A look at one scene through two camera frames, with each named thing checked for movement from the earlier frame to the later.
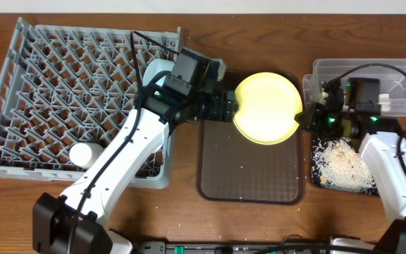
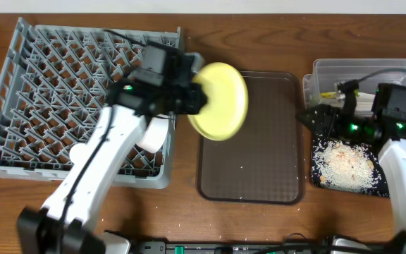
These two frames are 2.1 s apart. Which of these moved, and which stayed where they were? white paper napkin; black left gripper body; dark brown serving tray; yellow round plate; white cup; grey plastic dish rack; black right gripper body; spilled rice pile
Moved: black left gripper body; white paper napkin; yellow round plate
Stayed: dark brown serving tray; grey plastic dish rack; spilled rice pile; white cup; black right gripper body
